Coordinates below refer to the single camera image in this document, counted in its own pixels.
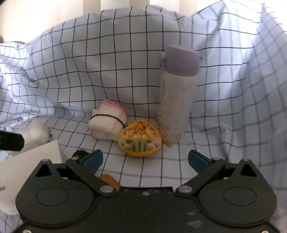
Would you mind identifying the white pink-edged towel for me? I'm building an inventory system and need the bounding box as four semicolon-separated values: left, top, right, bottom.
88;99;128;141

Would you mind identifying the yellow embroidered drawstring pouch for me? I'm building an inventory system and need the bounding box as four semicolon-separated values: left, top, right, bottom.
117;119;172;157

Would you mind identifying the white fluffy plush toy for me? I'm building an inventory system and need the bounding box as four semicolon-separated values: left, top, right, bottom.
11;119;50;156

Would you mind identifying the white vivo cardboard box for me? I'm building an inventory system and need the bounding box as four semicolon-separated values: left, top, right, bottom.
0;140;63;215

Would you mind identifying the white blue checkered cloth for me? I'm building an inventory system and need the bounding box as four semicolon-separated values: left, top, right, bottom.
1;1;286;230

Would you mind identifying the purple lidded white bottle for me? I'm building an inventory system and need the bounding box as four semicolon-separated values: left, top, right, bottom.
158;45;201;144

